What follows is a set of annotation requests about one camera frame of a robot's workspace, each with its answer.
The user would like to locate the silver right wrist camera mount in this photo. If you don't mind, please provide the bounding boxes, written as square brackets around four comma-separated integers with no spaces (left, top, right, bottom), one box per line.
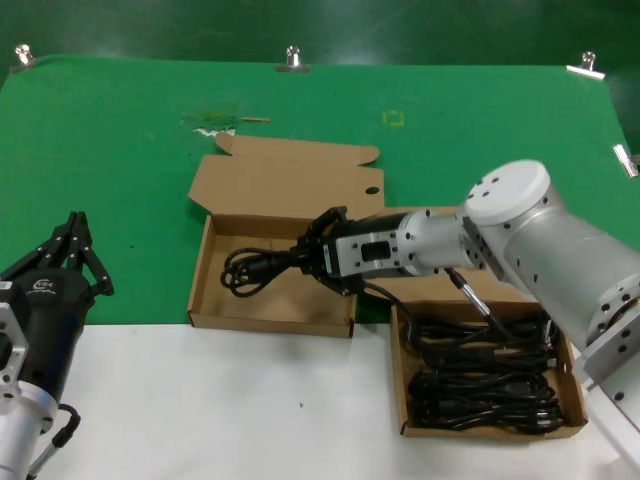
[335,230,402,278]

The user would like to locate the black power cable bundle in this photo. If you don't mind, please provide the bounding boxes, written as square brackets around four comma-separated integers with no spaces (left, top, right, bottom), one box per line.
[219,247,312,300]
[402,309,559,369]
[408,368,567,432]

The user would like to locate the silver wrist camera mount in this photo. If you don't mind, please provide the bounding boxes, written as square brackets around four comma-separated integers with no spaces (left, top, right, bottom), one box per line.
[335,230,402,278]
[0,299,29,396]

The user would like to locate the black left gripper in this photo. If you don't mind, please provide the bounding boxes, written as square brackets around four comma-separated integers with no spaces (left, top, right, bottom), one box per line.
[0,211,116,401]

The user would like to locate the cardboard box holding cables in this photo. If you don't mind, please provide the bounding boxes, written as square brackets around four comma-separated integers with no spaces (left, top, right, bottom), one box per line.
[355,205,590,440]

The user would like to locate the silver binder clip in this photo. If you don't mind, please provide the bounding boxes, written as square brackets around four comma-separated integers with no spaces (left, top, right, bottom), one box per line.
[10,43,39,74]
[612,143,640,179]
[565,49,606,81]
[274,44,312,75]

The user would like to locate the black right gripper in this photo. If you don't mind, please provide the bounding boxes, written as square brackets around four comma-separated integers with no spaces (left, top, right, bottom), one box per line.
[297,204,411,300]

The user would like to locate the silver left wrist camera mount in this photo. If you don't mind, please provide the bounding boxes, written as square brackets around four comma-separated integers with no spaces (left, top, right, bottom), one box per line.
[0,299,29,396]

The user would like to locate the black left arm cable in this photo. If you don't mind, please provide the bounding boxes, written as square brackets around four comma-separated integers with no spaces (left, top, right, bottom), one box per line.
[27,402,82,480]

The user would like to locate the green tablecloth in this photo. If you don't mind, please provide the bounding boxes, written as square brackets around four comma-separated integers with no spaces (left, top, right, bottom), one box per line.
[0,53,640,327]

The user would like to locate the cardboard box with thin rod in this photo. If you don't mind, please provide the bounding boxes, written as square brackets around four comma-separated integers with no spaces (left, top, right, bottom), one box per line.
[187,132,386,340]

